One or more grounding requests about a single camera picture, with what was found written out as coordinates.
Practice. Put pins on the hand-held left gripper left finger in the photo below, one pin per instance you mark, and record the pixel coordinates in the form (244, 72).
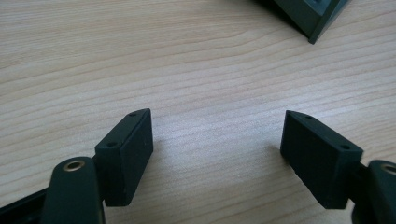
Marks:
(124, 161)

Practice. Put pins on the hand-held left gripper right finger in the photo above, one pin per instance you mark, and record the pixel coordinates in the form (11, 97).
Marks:
(317, 161)

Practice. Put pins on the dark green box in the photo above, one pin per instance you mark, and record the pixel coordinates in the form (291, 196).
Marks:
(311, 12)

